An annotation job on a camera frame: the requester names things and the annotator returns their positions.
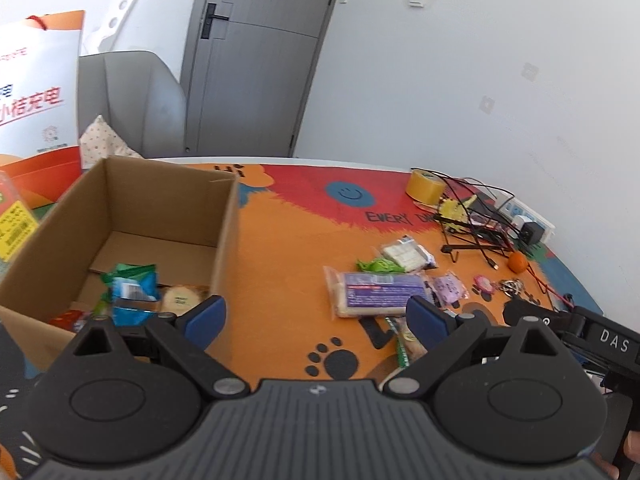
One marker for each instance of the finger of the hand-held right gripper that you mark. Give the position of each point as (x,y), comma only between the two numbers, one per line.
(512,310)

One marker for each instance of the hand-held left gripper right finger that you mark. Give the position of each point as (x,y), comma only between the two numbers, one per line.
(425,317)

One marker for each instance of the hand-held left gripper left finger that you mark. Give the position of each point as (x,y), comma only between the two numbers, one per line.
(205,317)

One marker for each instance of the green label cake packet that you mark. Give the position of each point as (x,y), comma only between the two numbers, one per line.
(407,342)

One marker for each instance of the lilac snack packet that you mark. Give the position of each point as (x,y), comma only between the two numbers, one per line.
(447,287)

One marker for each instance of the clear packet purple label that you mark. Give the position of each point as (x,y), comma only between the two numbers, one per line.
(375,292)

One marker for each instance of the white snack packet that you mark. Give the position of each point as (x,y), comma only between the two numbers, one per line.
(405,255)

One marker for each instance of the blue snack packet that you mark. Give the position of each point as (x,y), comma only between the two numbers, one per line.
(132,316)
(145,287)

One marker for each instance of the bright green snack packet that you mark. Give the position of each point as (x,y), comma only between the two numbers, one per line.
(377,264)

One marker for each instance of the brown cardboard box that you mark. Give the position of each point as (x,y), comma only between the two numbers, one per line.
(160,200)

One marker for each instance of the orange snack packet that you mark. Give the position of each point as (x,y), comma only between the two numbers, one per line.
(70,320)

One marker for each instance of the person's right hand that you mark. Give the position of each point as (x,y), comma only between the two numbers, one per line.
(635,447)

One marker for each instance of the metal key bunch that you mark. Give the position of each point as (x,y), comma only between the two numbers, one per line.
(510,287)

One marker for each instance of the small orange fruit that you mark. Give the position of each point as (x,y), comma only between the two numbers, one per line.
(519,262)

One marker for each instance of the black charger adapter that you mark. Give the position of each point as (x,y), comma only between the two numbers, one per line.
(531,234)

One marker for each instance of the white charger adapter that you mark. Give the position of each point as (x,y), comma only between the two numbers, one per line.
(519,222)

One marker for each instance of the white power strip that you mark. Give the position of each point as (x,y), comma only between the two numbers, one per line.
(545,227)

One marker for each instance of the yellow toy figure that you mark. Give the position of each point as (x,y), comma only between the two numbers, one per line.
(452,210)

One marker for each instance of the yellow tape roll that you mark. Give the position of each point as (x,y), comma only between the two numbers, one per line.
(422,190)

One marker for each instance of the dotted cushion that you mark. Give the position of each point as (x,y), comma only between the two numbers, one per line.
(100,145)

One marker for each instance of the clear plastic clamshell container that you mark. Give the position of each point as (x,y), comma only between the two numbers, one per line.
(15,230)

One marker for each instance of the grey chair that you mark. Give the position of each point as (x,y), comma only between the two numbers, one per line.
(140,105)

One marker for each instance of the grey door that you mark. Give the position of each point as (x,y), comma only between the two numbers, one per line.
(260,85)

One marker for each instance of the white orange paper gift bag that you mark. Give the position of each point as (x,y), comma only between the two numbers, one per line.
(35,110)

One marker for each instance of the white wall socket cover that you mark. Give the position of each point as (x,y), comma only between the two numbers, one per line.
(487,103)
(530,71)

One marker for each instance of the white wall bracket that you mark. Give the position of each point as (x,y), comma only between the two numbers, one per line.
(112,22)

